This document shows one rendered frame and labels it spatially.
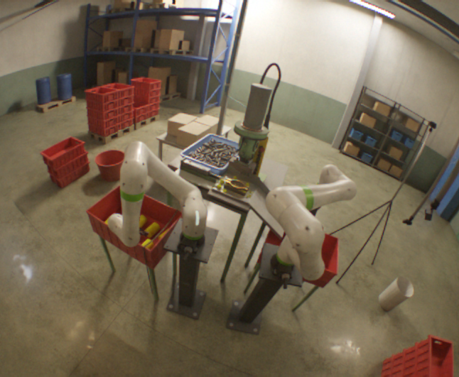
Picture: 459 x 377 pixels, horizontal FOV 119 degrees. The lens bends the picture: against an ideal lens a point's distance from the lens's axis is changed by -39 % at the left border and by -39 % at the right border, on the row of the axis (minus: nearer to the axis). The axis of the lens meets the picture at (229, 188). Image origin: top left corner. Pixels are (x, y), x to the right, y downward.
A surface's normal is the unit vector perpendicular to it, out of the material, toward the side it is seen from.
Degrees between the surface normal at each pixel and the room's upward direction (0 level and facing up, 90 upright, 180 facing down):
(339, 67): 90
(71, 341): 0
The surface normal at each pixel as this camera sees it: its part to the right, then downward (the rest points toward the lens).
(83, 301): 0.18, -0.79
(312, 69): -0.38, 0.49
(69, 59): 0.91, 0.37
